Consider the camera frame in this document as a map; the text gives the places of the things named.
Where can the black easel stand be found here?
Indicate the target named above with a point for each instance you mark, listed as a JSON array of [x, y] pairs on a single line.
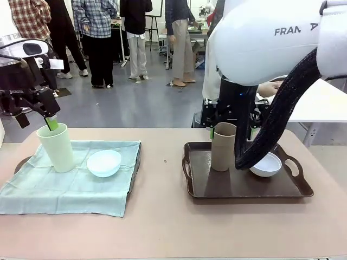
[[153, 29]]

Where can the dark brown serving tray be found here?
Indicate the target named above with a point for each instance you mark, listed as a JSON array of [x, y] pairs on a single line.
[[244, 187], [135, 168]]

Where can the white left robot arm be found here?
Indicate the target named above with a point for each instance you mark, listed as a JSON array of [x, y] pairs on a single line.
[[19, 73]]

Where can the tall brown cup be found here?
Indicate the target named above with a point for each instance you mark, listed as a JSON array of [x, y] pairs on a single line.
[[223, 154]]

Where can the teal cloth mat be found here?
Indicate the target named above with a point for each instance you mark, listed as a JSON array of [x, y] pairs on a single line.
[[67, 192]]

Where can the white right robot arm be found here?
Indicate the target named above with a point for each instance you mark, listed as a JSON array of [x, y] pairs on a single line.
[[257, 40]]

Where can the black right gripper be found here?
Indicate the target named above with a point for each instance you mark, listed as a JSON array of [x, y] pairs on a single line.
[[227, 112]]

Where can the white side table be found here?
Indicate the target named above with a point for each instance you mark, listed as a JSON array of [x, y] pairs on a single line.
[[320, 103]]

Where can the bystander in blue plaid shirt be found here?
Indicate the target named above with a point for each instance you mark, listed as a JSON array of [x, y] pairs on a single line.
[[95, 21]]

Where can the person's left hand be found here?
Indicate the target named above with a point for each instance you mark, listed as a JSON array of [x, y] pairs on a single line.
[[268, 89]]

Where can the bystander in red plaid shirt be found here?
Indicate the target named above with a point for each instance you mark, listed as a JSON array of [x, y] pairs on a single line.
[[29, 19]]

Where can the light blue bowl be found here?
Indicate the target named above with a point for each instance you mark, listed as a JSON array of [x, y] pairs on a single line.
[[104, 163]]

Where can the tall light green cup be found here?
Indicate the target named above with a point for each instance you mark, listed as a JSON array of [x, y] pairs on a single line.
[[61, 154]]

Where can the white bowl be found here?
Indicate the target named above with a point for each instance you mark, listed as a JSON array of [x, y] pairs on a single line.
[[268, 166]]

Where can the bystander in white trousers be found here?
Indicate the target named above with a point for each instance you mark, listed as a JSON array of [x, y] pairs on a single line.
[[137, 27]]

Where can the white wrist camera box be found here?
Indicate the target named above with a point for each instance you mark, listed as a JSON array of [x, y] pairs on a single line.
[[56, 64]]

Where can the bystander in beige trousers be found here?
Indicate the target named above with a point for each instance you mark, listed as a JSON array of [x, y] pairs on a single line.
[[181, 40]]

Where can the bystander in black clothes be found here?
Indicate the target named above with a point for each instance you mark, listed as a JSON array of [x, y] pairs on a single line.
[[62, 32]]

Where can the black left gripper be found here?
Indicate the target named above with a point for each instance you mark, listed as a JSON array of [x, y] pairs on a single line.
[[13, 101]]

